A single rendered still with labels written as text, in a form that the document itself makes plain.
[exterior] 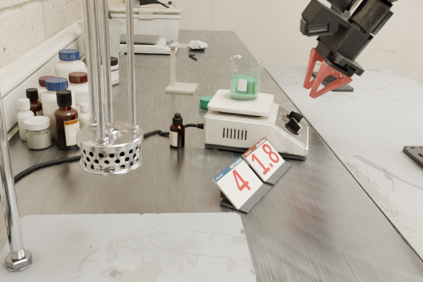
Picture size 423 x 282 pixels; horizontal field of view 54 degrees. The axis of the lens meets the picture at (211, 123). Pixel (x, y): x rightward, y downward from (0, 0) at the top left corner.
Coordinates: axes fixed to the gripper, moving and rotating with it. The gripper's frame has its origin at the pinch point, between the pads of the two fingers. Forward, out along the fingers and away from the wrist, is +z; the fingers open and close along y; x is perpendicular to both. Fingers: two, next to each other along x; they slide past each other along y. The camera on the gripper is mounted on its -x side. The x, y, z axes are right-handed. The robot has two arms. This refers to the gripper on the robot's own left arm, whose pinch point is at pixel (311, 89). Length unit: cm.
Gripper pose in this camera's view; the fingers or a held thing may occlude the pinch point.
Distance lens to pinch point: 83.4
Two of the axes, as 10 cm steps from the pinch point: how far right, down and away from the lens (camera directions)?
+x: 8.4, 3.6, 4.1
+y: 1.5, 5.7, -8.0
